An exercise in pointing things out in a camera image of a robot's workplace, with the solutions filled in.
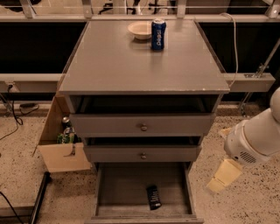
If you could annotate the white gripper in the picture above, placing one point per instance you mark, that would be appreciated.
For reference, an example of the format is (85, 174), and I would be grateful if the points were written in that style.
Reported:
(237, 144)

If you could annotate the grey bottom drawer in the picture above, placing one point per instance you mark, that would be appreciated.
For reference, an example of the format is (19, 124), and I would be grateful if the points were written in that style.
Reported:
(121, 197)

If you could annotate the grey drawer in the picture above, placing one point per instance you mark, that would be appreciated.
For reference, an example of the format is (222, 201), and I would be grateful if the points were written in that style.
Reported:
(141, 125)
(121, 197)
(143, 149)

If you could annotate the grey drawer cabinet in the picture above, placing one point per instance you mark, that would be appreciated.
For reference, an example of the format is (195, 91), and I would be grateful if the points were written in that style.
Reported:
(113, 73)

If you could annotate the grey middle drawer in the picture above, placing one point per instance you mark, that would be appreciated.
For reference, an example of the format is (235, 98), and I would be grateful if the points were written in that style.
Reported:
(143, 149)

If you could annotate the grey top drawer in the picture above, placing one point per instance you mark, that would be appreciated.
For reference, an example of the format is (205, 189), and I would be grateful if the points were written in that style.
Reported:
(141, 125)

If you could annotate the black snack packet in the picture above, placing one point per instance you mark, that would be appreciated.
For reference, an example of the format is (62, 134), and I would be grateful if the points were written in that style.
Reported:
(153, 197)

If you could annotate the blue Pepsi can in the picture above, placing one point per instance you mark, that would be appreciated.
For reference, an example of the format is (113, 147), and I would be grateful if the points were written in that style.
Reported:
(158, 34)

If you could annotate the white bowl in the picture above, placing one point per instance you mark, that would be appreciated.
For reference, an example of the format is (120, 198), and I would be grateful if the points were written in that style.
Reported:
(141, 29)

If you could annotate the can in box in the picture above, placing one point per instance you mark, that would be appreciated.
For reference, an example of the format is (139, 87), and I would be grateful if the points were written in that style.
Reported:
(66, 122)

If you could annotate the green packet in box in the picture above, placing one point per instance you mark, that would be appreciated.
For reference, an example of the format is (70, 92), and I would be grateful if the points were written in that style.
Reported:
(65, 138)

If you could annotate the cardboard box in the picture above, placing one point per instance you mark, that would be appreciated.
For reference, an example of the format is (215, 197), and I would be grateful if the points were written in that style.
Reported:
(60, 157)

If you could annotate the black floor rail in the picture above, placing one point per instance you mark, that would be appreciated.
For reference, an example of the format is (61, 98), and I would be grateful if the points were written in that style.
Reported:
(40, 196)

